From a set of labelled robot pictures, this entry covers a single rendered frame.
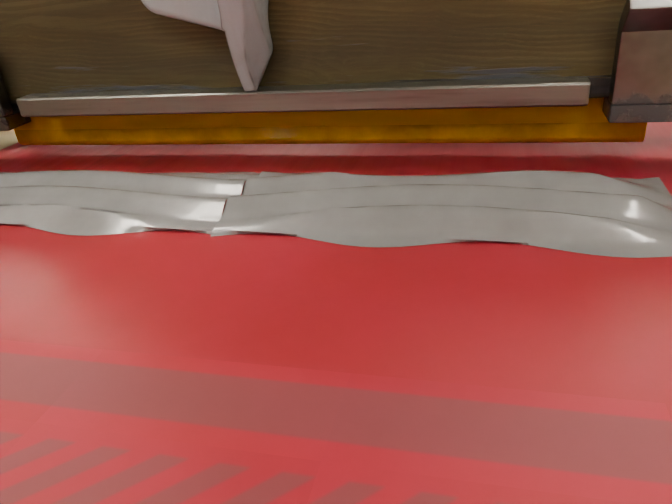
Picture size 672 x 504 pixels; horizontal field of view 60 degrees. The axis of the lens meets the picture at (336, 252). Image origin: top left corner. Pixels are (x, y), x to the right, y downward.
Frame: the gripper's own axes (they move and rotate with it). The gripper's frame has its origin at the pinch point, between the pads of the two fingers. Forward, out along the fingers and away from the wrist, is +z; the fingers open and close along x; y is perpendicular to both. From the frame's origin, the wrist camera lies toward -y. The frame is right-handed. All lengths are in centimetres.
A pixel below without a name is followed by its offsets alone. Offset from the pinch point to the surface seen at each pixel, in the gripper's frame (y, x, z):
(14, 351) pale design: 2.8, 18.7, 5.2
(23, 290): 5.2, 15.4, 5.3
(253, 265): -2.6, 12.8, 5.3
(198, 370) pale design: -3.3, 18.7, 5.2
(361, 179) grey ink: -5.2, 5.6, 4.7
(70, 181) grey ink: 9.9, 6.1, 4.8
